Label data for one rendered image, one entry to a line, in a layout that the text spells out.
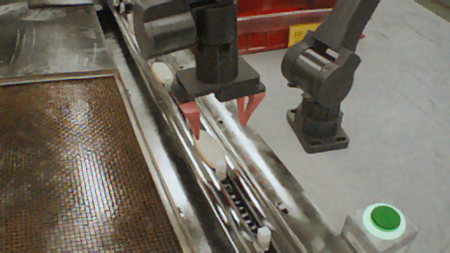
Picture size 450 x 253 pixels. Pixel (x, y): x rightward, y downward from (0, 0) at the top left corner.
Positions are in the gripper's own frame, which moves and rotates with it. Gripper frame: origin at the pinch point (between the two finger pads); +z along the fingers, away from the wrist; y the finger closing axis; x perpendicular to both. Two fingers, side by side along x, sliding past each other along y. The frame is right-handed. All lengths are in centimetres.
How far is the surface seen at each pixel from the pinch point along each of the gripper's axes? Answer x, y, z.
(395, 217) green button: 25.1, -12.6, 0.7
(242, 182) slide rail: 6.6, -0.6, 6.0
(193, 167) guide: 1.9, 5.2, 4.7
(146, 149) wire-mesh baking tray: -1.5, 11.2, 1.6
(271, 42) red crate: -36.4, -29.5, 7.7
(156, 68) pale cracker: -31.3, 2.1, 5.2
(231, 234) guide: 15.6, 5.1, 4.6
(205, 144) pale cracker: -2.6, 1.6, 5.0
